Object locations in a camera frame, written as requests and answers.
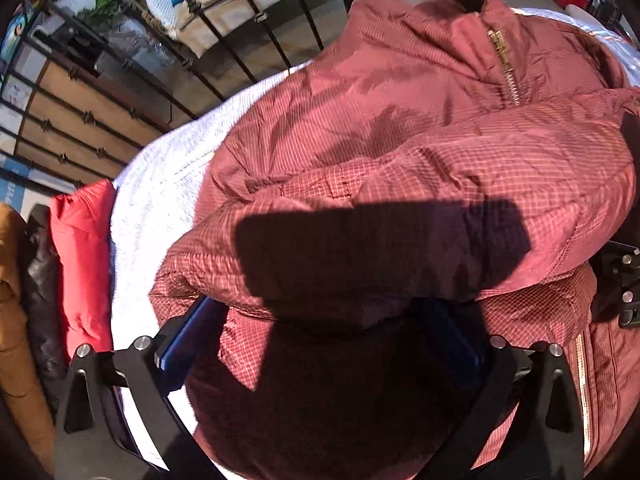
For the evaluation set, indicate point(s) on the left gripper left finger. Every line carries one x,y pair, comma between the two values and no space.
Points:
156,366

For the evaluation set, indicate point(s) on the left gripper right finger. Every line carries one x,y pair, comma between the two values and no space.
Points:
473,372

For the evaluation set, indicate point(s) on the maroon checked puffer jacket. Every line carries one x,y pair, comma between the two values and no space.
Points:
400,209

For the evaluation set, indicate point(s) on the black leather jacket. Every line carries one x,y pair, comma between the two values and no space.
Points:
40,300

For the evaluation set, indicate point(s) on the mustard brown jacket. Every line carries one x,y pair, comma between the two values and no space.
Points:
20,385

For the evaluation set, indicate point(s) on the bright red folded jacket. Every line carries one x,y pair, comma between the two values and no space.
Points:
80,229

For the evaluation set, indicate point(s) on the blue plaid bed sheet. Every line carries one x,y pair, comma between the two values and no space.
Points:
150,239

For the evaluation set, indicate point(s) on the wooden slatted board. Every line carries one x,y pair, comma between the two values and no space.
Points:
64,125

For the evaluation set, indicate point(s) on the black iron bed frame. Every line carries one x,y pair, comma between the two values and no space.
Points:
120,50

